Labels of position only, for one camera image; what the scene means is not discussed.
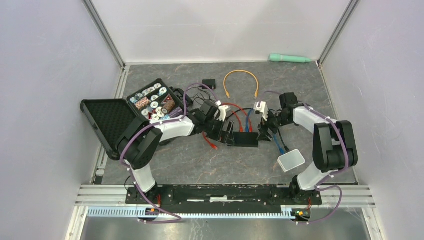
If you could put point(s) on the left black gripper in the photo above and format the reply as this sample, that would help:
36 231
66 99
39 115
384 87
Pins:
225 137

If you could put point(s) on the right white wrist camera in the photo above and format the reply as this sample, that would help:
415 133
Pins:
261 107

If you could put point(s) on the white plastic box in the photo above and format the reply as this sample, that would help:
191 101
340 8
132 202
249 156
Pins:
291 160

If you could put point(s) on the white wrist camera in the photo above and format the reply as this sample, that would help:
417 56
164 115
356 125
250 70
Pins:
261 107
222 113

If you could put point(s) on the white slotted cable duct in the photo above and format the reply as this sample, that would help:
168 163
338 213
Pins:
142 213

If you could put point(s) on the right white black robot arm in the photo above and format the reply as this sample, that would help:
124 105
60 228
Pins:
334 148

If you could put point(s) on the black network switch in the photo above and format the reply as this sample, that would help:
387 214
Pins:
245 139

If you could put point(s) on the black poker chip case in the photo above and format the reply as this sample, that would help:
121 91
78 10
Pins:
109 118

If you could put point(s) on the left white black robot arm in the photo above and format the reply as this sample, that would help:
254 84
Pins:
139 142

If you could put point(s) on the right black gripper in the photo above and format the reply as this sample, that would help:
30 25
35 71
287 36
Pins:
263 128

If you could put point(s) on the black power adapter with cord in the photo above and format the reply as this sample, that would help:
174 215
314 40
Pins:
204 91

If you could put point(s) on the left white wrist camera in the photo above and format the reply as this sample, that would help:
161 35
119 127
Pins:
222 113

